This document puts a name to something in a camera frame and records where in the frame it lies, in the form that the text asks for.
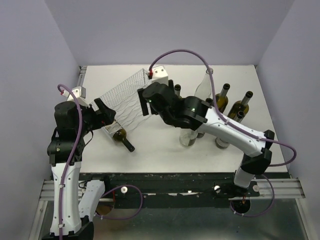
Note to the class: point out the olive green wine bottle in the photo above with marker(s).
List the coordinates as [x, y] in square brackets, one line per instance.
[222, 99]

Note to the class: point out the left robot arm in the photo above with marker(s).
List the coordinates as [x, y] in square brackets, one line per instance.
[73, 215]

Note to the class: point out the far right green bottle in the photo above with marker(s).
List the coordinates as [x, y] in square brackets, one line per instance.
[241, 105]

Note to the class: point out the short clear glass bottle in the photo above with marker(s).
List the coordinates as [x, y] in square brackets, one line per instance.
[187, 137]

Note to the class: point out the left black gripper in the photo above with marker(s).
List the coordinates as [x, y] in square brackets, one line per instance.
[105, 117]

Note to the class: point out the dark centre wine bottle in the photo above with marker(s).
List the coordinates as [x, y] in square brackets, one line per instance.
[200, 134]

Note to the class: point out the aluminium frame rail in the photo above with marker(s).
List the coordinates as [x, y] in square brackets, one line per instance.
[289, 188]

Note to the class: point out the dark green wine bottle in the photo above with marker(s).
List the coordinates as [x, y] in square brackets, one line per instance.
[177, 90]

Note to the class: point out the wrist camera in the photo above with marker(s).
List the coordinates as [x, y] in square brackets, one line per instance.
[80, 94]
[158, 74]

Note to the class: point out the dark labelled wine bottle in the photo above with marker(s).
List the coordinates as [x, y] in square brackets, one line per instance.
[119, 134]

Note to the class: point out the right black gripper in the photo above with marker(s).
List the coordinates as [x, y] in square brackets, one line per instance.
[142, 102]

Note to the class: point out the white wire wine rack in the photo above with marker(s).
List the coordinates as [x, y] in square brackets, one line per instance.
[124, 99]

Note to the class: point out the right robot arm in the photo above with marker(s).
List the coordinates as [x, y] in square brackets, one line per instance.
[194, 114]

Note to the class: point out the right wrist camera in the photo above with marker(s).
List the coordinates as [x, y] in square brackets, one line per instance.
[158, 74]

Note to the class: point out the front right dark bottle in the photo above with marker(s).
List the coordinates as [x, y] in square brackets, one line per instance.
[223, 144]

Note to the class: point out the tall clear glass bottle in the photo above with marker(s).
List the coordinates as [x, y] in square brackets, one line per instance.
[204, 89]

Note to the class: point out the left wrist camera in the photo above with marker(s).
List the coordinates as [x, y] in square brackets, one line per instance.
[80, 94]

